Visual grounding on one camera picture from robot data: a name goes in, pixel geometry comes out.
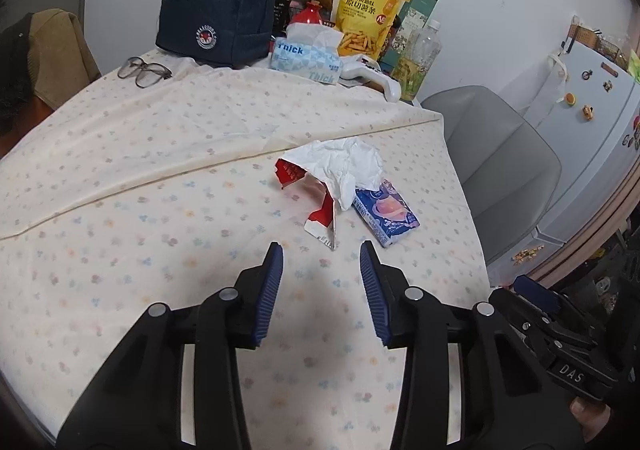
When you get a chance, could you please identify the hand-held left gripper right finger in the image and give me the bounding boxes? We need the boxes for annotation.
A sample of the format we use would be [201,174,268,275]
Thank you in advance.
[359,240,586,450]

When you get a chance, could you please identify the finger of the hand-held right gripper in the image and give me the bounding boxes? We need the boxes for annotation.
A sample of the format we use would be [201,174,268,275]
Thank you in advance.
[487,286,552,339]
[512,274,567,319]

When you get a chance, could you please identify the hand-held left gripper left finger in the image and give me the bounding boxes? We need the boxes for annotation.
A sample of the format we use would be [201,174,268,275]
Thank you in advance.
[55,241,285,450]

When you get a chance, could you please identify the blue tissue packet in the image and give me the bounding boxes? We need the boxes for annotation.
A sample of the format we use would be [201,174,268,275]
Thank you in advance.
[351,179,421,248]

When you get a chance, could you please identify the red white paper wrapper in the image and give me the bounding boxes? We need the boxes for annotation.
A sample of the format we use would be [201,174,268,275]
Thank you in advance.
[275,157,338,251]

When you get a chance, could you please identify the white tissue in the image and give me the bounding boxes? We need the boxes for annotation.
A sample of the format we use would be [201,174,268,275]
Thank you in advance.
[295,137,386,211]

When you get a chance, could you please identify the person's right hand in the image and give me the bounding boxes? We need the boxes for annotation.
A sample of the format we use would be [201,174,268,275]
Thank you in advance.
[569,397,611,441]

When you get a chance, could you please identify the gold ornament magnet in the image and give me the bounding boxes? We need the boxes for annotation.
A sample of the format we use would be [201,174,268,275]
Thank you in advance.
[511,246,546,265]

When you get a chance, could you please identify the dark shelving unit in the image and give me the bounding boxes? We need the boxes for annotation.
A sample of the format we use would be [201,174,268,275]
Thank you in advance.
[550,200,640,331]

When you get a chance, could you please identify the white refrigerator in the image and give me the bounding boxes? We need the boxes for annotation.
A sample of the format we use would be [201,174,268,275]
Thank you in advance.
[487,37,640,288]

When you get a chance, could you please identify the grey upholstered chair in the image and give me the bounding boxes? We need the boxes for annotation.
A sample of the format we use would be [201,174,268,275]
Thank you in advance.
[420,86,563,235]

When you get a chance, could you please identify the cluster of colourful fridge magnets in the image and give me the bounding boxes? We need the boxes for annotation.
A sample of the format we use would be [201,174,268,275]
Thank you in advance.
[620,115,640,151]

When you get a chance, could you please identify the white game controller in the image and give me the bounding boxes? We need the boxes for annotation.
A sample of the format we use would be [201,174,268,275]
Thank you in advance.
[340,54,403,103]

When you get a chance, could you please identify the blue white tissue pack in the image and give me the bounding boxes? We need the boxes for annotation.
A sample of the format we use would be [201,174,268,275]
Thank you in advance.
[270,22,346,85]

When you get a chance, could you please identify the clear plastic bottle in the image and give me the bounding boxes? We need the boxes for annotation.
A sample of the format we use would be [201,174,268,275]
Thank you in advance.
[397,20,443,103]

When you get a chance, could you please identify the dark-framed eyeglasses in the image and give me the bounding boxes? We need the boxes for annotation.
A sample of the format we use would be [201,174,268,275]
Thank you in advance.
[117,57,173,89]

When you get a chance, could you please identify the brown storage box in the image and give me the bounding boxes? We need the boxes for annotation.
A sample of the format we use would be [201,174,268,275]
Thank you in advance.
[567,16,601,48]

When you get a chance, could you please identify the red vase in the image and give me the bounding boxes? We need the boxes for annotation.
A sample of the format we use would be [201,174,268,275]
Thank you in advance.
[287,0,323,26]

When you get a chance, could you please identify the yellow snack bag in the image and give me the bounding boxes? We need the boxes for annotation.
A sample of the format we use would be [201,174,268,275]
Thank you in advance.
[334,0,411,61]

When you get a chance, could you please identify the brown jacket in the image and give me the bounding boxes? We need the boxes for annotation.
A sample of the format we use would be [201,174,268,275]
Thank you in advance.
[27,8,102,110]

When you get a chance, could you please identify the black jacket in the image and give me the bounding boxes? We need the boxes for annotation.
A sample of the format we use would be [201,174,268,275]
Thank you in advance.
[0,14,36,158]

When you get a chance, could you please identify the small dark wire basket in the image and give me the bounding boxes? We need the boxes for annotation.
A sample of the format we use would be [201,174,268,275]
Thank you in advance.
[597,37,631,68]

